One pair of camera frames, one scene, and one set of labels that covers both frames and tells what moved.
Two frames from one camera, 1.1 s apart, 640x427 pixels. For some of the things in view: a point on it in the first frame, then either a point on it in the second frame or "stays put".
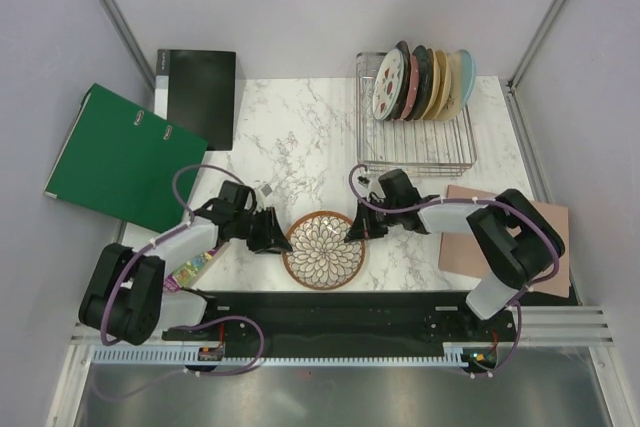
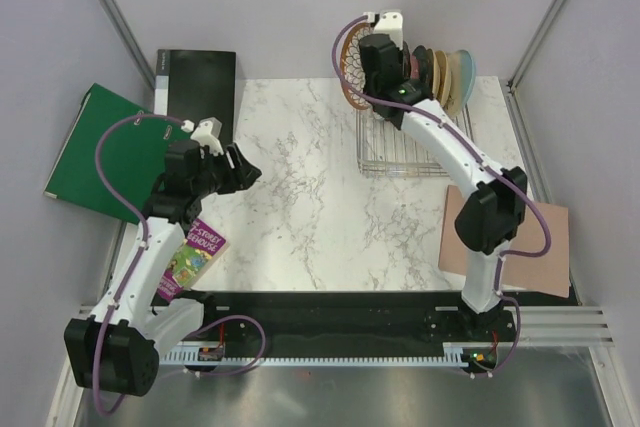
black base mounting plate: x=344 y=325 stays put
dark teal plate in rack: x=423 y=55 stays put
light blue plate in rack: x=468 y=74 stays put
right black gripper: x=363 y=228 -> x=400 y=57
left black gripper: x=272 y=238 -> x=242 y=177
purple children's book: x=188 y=273 stays put
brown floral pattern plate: x=320 y=257 -> x=351 y=67
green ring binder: x=121 y=159 stays put
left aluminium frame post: x=114 y=12 stays put
